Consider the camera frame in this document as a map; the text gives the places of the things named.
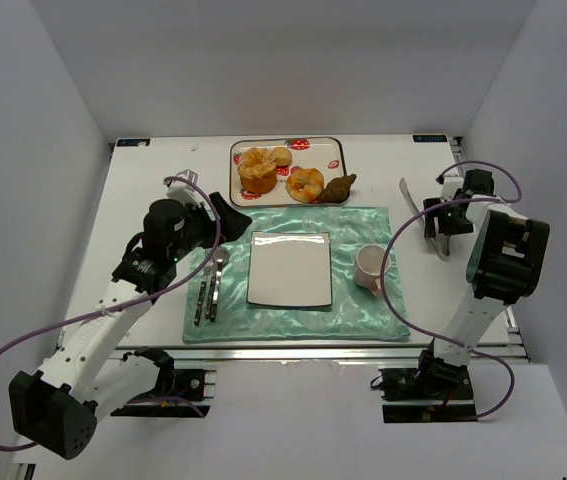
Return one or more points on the brown chocolate croissant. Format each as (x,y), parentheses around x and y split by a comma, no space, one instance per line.
(337,190)

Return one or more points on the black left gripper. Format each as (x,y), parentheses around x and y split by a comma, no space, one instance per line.
(213,220)

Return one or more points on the steel fork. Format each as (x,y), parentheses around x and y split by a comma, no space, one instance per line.
(202,292)

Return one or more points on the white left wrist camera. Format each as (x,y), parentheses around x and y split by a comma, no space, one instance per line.
(182,189)

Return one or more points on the steel table knife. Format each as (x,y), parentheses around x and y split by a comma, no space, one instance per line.
(215,296)

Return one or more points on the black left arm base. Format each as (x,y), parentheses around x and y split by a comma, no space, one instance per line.
(180,392)

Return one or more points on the steel spoon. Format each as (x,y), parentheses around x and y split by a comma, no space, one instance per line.
(221,258)

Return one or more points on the small round bun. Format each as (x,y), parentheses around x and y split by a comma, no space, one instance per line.
(282,156)

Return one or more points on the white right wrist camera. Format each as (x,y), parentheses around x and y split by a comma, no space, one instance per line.
(449,186)

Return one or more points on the white square plate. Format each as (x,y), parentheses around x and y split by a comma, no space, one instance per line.
(290,270)

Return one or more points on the glazed ring bread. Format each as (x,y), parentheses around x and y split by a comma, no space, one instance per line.
(305,185)

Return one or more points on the steel serving tongs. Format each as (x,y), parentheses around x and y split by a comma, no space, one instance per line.
(439,244)

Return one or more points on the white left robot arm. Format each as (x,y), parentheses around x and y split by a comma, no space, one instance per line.
(59,405)

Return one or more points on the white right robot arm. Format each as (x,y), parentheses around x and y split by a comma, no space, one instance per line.
(504,266)

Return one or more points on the pink ceramic mug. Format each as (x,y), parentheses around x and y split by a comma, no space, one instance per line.
(368,269)

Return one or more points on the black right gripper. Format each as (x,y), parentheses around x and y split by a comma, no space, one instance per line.
(436,218)

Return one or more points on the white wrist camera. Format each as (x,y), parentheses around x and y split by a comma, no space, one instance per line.
(449,186)
(182,189)

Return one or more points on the tall orange muffin bread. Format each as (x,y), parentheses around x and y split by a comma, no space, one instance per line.
(257,170)

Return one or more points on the strawberry print tray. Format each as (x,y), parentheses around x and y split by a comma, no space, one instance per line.
(322,153)

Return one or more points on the aluminium table edge rail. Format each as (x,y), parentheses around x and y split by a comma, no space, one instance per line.
(217,355)

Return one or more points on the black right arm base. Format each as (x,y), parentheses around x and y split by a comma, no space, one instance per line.
(406,398)

